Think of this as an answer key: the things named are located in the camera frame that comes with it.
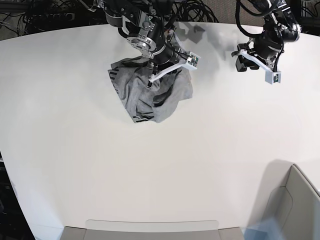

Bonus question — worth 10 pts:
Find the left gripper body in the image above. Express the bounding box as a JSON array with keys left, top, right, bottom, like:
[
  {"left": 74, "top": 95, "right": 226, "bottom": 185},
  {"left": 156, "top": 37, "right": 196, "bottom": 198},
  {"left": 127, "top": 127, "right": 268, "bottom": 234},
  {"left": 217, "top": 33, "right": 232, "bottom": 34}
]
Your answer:
[{"left": 231, "top": 34, "right": 285, "bottom": 70}]

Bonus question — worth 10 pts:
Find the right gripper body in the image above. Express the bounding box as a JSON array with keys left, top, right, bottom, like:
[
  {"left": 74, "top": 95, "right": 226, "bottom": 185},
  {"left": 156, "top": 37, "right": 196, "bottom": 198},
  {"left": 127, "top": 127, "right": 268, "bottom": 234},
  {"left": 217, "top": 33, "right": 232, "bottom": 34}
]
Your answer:
[{"left": 147, "top": 32, "right": 190, "bottom": 88}]

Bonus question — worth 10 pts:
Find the grey T-shirt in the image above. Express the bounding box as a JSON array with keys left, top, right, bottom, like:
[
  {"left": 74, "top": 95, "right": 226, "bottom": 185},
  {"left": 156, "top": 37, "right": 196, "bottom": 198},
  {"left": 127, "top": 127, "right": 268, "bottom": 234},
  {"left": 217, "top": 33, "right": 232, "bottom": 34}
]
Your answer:
[{"left": 108, "top": 56, "right": 193, "bottom": 123}]

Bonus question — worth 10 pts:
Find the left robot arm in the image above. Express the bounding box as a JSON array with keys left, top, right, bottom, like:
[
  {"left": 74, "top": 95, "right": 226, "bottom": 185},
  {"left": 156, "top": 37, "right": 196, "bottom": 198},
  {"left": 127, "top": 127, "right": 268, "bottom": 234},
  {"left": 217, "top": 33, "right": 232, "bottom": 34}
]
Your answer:
[{"left": 231, "top": 0, "right": 301, "bottom": 72}]

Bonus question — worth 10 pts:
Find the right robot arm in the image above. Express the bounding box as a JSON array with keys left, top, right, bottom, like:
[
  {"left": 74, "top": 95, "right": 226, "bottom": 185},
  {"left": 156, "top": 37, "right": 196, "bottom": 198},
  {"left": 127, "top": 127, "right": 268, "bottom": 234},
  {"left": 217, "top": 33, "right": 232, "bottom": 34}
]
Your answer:
[{"left": 88, "top": 0, "right": 198, "bottom": 88}]

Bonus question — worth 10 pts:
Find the grey bin right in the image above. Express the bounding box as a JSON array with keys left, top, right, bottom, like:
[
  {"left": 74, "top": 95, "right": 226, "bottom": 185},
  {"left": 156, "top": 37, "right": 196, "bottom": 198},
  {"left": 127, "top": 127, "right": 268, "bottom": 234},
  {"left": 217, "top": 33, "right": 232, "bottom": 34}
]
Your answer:
[{"left": 267, "top": 165, "right": 320, "bottom": 240}]

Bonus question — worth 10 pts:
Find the grey chair back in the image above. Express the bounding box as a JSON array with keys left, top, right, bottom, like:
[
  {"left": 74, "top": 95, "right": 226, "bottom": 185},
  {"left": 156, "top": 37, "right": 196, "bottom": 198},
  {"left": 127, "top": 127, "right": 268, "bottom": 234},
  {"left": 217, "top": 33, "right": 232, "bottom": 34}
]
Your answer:
[{"left": 60, "top": 219, "right": 244, "bottom": 240}]

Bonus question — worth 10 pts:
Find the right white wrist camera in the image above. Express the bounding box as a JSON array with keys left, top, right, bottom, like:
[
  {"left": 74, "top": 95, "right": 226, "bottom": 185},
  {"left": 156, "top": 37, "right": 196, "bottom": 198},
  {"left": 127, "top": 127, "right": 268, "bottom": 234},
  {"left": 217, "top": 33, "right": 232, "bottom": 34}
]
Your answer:
[{"left": 183, "top": 51, "right": 201, "bottom": 71}]

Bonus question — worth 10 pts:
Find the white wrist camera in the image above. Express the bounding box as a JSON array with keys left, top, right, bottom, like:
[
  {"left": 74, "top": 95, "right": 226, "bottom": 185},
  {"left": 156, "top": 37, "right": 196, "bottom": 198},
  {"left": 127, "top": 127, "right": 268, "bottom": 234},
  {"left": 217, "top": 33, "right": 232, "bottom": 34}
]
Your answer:
[
  {"left": 265, "top": 71, "right": 282, "bottom": 85},
  {"left": 183, "top": 51, "right": 201, "bottom": 71}
]

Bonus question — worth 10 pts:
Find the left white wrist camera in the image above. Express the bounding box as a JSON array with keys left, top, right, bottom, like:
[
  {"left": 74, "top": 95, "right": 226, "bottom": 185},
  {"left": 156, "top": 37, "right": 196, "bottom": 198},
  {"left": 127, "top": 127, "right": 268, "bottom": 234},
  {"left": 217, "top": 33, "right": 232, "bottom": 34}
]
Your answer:
[{"left": 265, "top": 71, "right": 282, "bottom": 85}]

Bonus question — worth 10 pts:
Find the black cable bundle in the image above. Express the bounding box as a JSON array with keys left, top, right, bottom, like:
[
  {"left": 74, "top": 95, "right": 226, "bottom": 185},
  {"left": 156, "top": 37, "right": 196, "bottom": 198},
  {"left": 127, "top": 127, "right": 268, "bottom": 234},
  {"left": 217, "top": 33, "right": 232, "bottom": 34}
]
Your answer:
[{"left": 163, "top": 0, "right": 221, "bottom": 23}]

